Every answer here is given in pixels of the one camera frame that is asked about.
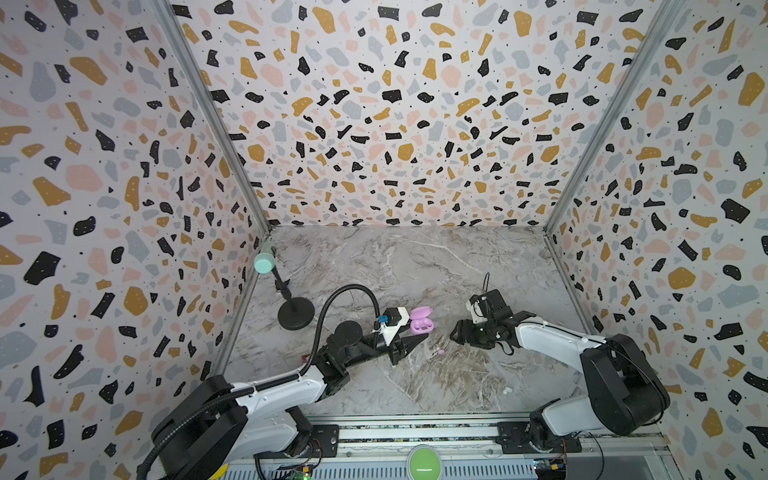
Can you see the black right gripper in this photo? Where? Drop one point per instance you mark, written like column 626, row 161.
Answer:
column 477, row 330

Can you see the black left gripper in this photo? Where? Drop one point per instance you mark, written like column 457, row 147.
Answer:
column 408, row 344

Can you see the pink earbud charging case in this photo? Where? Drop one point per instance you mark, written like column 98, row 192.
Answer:
column 420, row 322

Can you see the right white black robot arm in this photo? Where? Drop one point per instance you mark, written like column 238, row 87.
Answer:
column 623, row 392

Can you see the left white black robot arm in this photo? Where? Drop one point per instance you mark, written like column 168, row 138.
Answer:
column 220, row 421

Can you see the black microphone stand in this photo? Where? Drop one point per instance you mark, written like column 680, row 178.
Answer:
column 295, row 313

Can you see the green round button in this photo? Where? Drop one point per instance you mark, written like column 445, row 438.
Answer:
column 424, row 463

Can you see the mint green microphone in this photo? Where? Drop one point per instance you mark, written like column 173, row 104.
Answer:
column 265, row 261

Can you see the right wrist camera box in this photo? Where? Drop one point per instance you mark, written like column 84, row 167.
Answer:
column 488, row 307

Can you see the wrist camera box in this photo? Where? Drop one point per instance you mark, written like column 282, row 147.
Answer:
column 391, row 322
column 488, row 307

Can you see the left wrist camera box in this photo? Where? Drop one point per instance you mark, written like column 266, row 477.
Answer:
column 391, row 322

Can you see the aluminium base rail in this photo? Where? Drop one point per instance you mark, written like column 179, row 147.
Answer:
column 471, row 446

